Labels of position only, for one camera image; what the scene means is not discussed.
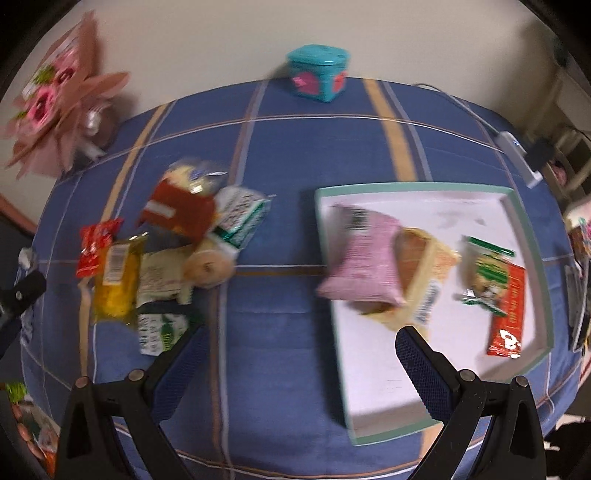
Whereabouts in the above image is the small red snack packet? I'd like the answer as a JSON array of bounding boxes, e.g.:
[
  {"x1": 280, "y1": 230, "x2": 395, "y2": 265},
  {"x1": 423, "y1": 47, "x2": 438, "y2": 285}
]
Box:
[{"x1": 76, "y1": 218, "x2": 123, "y2": 279}]

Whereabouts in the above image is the yellow cake packet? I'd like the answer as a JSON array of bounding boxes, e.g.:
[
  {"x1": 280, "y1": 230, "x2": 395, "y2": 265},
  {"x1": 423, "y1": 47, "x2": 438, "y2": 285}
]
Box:
[{"x1": 92, "y1": 232, "x2": 148, "y2": 329}]

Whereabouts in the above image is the long red snack packet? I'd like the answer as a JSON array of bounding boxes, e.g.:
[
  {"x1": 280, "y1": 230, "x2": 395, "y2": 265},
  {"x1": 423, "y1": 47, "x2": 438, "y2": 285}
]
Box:
[{"x1": 487, "y1": 263, "x2": 527, "y2": 359}]

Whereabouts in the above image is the cream white snack packet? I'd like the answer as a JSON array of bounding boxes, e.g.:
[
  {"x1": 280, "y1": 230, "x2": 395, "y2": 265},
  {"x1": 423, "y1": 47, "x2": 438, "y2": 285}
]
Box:
[{"x1": 136, "y1": 246, "x2": 192, "y2": 307}]

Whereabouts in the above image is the dark red packet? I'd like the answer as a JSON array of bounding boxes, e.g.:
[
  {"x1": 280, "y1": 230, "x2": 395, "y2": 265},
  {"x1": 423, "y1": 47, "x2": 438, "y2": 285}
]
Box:
[{"x1": 137, "y1": 179, "x2": 215, "y2": 244}]

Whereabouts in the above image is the green rice cracker packet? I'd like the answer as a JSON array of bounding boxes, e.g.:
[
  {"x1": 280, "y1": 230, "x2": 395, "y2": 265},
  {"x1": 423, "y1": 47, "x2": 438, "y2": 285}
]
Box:
[{"x1": 458, "y1": 236, "x2": 515, "y2": 317}]

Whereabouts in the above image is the round pastry packet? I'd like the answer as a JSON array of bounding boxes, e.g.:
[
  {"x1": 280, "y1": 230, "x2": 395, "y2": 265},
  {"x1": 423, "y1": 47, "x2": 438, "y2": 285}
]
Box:
[{"x1": 182, "y1": 248, "x2": 235, "y2": 289}]

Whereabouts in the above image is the beige bread packet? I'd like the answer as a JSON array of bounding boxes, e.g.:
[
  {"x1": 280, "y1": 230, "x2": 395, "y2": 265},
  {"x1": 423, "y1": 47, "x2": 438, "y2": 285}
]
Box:
[{"x1": 363, "y1": 228, "x2": 461, "y2": 338}]

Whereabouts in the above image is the clear bun packet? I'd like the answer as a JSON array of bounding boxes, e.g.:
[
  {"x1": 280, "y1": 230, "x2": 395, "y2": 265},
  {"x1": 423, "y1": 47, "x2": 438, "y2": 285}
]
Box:
[{"x1": 163, "y1": 158, "x2": 228, "y2": 195}]

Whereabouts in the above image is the green white corn packet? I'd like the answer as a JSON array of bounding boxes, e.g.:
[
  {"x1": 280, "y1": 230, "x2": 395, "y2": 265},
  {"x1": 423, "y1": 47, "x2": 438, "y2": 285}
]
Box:
[{"x1": 208, "y1": 185, "x2": 271, "y2": 257}]

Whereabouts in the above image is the pink snack packet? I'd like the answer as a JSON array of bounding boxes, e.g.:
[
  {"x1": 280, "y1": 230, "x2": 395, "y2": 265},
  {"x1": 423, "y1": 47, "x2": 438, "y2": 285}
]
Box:
[{"x1": 317, "y1": 204, "x2": 406, "y2": 306}]

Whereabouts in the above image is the green white biscuit packet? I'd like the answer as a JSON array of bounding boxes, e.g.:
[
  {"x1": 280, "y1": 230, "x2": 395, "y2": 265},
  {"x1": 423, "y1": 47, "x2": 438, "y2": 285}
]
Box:
[{"x1": 137, "y1": 313, "x2": 190, "y2": 356}]

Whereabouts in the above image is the blue plaid tablecloth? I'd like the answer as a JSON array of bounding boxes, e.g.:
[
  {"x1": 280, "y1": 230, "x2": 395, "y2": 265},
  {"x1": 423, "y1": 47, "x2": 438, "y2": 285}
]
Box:
[{"x1": 21, "y1": 79, "x2": 581, "y2": 479}]

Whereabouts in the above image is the pink flower bouquet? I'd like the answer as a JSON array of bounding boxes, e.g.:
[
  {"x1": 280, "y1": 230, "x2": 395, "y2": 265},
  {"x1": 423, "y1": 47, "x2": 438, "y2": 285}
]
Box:
[{"x1": 4, "y1": 12, "x2": 130, "y2": 179}]

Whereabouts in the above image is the white tray with green rim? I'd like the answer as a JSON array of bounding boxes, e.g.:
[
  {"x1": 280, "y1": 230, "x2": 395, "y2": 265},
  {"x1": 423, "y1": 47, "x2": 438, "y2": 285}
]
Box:
[{"x1": 315, "y1": 182, "x2": 554, "y2": 446}]

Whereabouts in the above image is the pile of colourful trinkets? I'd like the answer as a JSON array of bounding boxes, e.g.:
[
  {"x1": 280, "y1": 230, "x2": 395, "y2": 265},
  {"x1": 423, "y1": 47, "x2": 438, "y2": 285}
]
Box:
[{"x1": 563, "y1": 196, "x2": 591, "y2": 270}]

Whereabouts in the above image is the black power adapter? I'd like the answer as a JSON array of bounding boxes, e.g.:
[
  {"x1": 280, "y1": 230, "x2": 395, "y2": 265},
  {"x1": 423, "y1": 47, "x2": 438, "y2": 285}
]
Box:
[{"x1": 524, "y1": 138, "x2": 555, "y2": 172}]

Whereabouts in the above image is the white power strip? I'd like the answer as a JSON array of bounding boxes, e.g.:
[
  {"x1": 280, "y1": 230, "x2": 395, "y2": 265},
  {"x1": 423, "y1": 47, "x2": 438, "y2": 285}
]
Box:
[{"x1": 494, "y1": 131, "x2": 543, "y2": 189}]

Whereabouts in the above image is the teal house toy box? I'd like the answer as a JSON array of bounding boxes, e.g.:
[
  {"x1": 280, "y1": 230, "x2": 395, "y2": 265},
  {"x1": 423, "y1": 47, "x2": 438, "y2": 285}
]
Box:
[{"x1": 287, "y1": 44, "x2": 349, "y2": 103}]

